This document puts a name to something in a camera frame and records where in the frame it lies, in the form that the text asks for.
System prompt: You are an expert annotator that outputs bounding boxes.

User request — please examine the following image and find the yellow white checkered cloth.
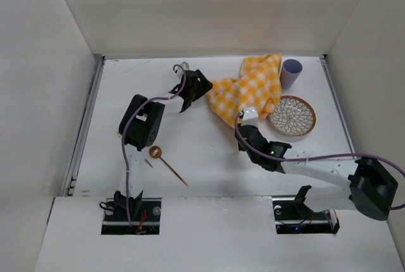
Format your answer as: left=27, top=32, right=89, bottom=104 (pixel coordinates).
left=206, top=53, right=282, bottom=127

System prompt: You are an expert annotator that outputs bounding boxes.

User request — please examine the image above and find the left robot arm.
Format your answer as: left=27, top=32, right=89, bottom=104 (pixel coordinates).
left=113, top=64, right=213, bottom=221

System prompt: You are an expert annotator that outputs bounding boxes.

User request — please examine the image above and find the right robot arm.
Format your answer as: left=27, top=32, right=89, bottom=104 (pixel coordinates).
left=235, top=124, right=398, bottom=221

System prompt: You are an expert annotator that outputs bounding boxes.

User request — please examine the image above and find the floral patterned ceramic plate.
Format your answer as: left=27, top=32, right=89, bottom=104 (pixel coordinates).
left=268, top=96, right=316, bottom=137

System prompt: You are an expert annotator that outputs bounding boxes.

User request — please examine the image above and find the lilac plastic cup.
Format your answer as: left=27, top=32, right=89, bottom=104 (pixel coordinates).
left=280, top=59, right=303, bottom=90

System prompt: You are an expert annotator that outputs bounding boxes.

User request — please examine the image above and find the copper spoon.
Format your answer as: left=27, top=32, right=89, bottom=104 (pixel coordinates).
left=149, top=145, right=189, bottom=187

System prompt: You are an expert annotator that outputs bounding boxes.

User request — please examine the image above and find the metal fork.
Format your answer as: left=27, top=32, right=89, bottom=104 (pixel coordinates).
left=144, top=159, right=153, bottom=168

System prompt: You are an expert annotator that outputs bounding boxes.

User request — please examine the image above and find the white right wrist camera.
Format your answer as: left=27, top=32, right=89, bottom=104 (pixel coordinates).
left=241, top=106, right=259, bottom=127

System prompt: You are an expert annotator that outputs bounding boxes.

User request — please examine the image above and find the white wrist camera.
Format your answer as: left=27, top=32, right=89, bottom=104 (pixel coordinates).
left=173, top=61, right=190, bottom=73
left=241, top=106, right=259, bottom=127

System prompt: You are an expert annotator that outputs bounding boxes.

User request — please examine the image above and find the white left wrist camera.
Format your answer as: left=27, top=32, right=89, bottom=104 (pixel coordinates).
left=173, top=61, right=190, bottom=73

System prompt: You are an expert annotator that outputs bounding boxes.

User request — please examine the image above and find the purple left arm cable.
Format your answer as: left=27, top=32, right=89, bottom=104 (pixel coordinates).
left=121, top=65, right=187, bottom=227

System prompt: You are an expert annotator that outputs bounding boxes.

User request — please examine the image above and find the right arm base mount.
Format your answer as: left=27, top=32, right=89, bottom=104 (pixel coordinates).
left=272, top=197, right=340, bottom=235

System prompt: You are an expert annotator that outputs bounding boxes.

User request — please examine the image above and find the left aluminium table rail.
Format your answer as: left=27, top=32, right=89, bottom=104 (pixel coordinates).
left=60, top=54, right=105, bottom=196

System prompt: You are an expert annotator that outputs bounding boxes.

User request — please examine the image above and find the aluminium table rail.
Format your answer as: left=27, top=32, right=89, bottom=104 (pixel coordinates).
left=60, top=54, right=105, bottom=196
left=320, top=54, right=354, bottom=152

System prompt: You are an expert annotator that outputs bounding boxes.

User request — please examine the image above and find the right aluminium table rail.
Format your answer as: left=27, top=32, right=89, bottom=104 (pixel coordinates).
left=320, top=54, right=354, bottom=152

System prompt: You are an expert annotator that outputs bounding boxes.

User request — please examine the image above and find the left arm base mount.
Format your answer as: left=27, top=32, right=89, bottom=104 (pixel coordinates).
left=99, top=198, right=162, bottom=235

